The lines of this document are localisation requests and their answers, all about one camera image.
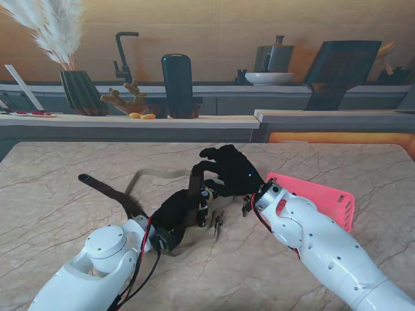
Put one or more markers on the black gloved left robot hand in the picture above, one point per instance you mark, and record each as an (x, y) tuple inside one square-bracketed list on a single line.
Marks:
[(175, 214)]

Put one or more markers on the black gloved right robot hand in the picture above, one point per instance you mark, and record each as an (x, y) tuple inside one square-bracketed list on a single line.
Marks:
[(236, 171)]

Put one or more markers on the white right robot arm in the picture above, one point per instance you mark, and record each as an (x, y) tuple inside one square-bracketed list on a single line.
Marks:
[(324, 252)]

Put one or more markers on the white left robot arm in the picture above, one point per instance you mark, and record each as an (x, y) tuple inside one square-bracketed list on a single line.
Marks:
[(97, 269)]

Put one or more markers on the small black stand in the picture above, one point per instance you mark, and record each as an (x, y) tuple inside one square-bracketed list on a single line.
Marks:
[(241, 77)]

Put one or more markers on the pink plastic mesh basket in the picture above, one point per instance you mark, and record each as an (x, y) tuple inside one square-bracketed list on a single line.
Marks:
[(327, 197)]

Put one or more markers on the white ceramic bowl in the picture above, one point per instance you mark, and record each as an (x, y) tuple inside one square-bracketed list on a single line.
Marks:
[(269, 78)]

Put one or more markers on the orange fruits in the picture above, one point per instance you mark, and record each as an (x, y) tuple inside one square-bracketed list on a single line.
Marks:
[(146, 116)]

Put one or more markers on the grey stone counter top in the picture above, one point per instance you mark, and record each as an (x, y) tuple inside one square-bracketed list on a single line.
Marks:
[(324, 116)]

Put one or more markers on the tall dark cylindrical canister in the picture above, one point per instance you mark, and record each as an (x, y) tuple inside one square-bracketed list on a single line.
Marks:
[(177, 84)]

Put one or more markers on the light wood counter top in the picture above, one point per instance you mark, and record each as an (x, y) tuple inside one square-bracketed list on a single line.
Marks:
[(97, 121)]

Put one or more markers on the grey pot with lid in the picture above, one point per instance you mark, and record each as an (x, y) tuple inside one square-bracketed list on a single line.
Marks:
[(274, 56)]

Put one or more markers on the dark range hood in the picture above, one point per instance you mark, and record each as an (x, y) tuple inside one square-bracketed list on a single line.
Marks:
[(340, 68)]

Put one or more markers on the dark ribbed vase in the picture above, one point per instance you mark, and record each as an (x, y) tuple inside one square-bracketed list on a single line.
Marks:
[(82, 94)]

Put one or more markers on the black kitchen faucet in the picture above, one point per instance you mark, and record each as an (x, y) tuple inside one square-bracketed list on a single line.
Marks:
[(122, 58)]

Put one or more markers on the plate with red food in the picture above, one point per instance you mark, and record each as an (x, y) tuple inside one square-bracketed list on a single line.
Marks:
[(35, 113)]

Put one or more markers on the dark utensil holder with spoons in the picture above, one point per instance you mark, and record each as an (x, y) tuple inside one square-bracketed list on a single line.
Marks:
[(394, 76)]

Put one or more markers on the white leaning board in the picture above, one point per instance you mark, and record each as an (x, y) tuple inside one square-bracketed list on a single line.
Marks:
[(22, 85)]

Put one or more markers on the white pampas grass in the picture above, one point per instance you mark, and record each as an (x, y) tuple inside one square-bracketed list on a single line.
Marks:
[(55, 32)]

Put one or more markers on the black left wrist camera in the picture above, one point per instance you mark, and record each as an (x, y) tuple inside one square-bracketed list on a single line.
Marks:
[(161, 243)]

